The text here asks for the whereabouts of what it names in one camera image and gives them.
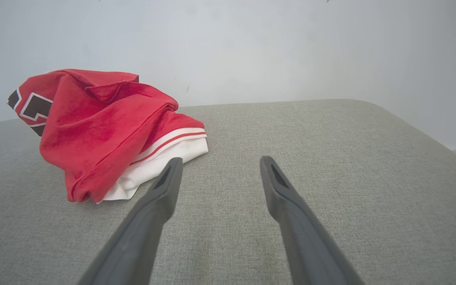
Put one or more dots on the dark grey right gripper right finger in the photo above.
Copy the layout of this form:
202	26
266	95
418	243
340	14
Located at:
303	237

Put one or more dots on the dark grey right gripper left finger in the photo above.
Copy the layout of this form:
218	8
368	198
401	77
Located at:
141	237

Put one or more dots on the red basketball jersey white trim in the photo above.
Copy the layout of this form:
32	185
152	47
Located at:
101	126

